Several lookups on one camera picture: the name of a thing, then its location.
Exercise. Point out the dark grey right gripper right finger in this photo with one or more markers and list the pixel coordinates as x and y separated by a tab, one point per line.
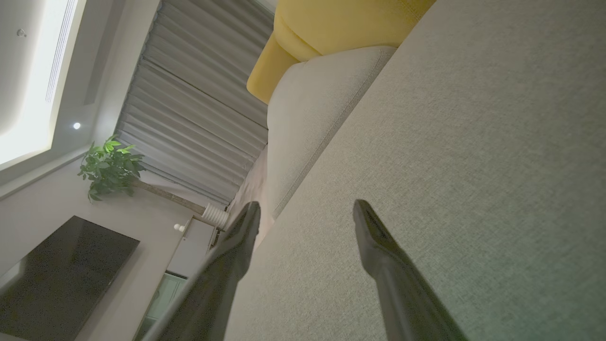
402	289

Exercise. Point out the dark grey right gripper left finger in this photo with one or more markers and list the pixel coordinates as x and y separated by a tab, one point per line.
222	284

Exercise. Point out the white television cabinet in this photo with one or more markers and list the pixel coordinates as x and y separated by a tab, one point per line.
194	251

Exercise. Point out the white ribbed plant pot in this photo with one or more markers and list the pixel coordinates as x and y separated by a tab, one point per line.
216	216

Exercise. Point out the small white round ornament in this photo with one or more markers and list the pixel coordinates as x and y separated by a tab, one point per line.
179	228

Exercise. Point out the black flat television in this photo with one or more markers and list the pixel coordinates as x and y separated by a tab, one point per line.
61	279

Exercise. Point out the green potted tree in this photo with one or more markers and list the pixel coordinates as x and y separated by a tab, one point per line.
111	166

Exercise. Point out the large grey sofa seat cushion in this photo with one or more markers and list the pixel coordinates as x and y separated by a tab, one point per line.
473	142

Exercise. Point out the small grey sofa seat cushion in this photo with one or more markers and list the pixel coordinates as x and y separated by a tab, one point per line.
307	118

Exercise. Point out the grey pleated curtain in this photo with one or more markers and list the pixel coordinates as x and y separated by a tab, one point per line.
189	94

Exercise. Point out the yellow sofa cushion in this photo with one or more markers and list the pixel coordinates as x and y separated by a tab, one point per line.
331	23

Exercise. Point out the white ceiling air vent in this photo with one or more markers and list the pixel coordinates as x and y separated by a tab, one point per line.
60	52

